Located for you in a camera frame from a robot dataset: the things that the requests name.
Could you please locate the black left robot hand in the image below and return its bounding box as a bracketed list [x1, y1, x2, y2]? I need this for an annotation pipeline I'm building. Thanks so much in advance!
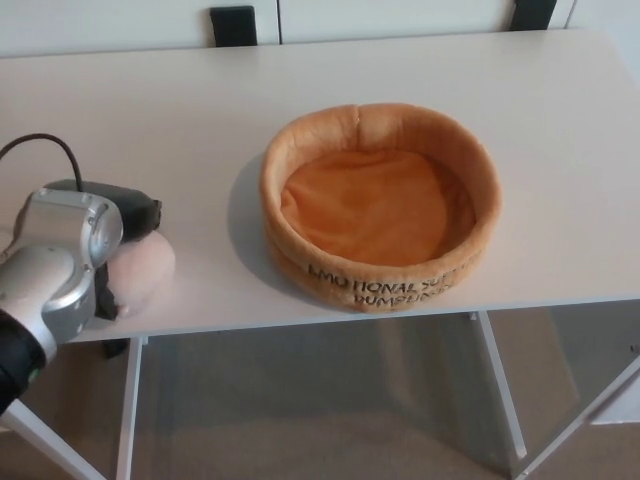
[43, 178, 164, 322]

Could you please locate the pink plush dumpling toy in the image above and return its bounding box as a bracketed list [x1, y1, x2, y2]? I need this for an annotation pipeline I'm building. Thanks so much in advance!
[108, 231, 178, 319]

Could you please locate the orange round plush plate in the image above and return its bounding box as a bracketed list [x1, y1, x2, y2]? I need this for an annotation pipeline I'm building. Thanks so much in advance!
[258, 101, 504, 314]

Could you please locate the small black floor object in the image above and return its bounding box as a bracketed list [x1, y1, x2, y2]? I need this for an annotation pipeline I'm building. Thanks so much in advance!
[101, 338, 129, 360]

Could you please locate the white cabinet row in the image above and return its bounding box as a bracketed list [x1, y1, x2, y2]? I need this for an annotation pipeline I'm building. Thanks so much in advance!
[0, 0, 640, 60]

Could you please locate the white upright table leg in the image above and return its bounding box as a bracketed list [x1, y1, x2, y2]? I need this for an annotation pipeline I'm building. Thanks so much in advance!
[468, 309, 530, 459]
[116, 336, 151, 480]

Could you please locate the black rectangular panel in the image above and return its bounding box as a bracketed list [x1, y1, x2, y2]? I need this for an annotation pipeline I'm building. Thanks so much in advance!
[508, 0, 552, 29]
[209, 5, 258, 49]

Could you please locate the white slanted table leg brace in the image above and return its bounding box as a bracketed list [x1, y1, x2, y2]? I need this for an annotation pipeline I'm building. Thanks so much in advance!
[513, 356, 640, 480]
[0, 398, 95, 480]

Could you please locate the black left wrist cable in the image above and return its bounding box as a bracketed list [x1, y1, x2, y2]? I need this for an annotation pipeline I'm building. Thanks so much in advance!
[0, 132, 85, 194]

